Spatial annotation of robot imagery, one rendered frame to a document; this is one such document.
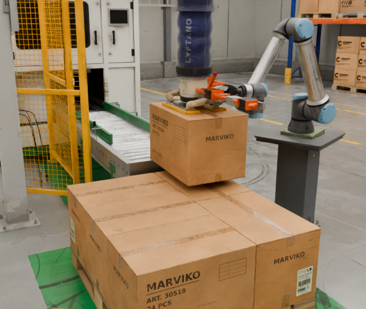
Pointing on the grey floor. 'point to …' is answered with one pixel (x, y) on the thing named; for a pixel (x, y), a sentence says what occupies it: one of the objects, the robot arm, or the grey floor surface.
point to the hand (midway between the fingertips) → (216, 94)
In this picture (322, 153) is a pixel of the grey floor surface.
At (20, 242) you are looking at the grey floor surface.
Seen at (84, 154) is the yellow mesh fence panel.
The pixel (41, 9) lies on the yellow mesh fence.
